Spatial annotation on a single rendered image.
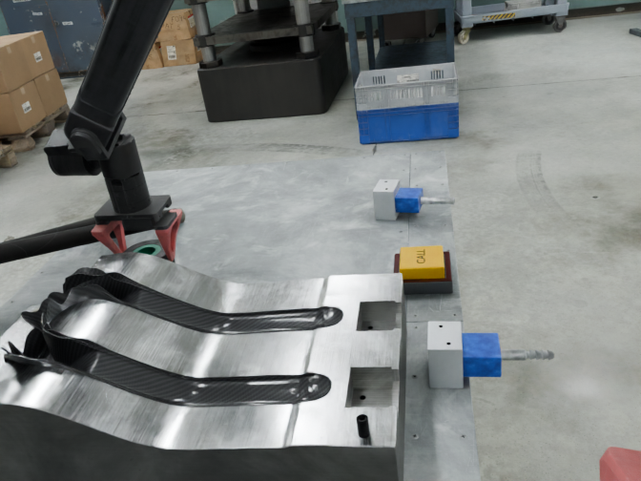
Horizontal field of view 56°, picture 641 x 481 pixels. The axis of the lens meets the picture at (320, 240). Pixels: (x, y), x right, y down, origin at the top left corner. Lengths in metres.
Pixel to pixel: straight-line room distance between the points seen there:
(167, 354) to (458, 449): 0.30
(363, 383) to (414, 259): 0.29
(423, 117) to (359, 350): 3.13
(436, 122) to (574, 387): 2.16
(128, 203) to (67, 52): 6.73
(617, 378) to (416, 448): 1.37
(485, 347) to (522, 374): 1.25
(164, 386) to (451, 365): 0.30
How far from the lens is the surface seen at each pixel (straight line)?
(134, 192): 0.92
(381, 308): 0.67
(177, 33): 7.11
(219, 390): 0.61
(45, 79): 5.48
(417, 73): 4.00
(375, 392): 0.59
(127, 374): 0.63
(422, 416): 0.66
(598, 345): 2.06
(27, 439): 0.63
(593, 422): 1.81
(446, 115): 3.68
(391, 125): 3.70
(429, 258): 0.84
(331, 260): 0.93
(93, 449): 0.60
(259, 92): 4.52
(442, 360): 0.66
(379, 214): 1.03
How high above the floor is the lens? 1.27
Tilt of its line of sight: 28 degrees down
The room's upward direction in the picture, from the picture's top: 8 degrees counter-clockwise
